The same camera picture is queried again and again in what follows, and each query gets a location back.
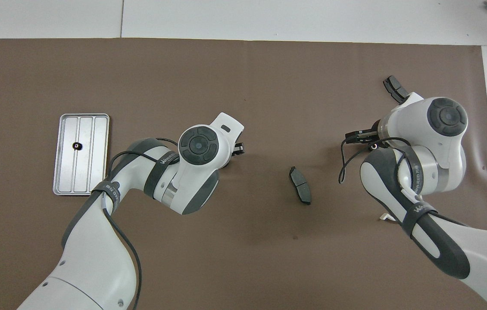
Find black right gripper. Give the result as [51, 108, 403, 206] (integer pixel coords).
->
[346, 120, 384, 147]

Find silver metal tray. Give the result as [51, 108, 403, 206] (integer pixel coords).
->
[53, 113, 110, 196]

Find brown table mat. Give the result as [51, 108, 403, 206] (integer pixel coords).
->
[0, 38, 487, 310]

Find short grey brake pad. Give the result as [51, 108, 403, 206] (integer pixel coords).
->
[383, 75, 409, 103]

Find long grey brake pad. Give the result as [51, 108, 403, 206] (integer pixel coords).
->
[289, 166, 312, 206]

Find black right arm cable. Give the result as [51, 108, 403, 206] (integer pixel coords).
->
[338, 137, 412, 185]

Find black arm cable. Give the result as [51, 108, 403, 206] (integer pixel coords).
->
[338, 137, 412, 185]
[101, 137, 179, 310]

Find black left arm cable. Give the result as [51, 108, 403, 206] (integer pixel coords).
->
[101, 137, 179, 310]

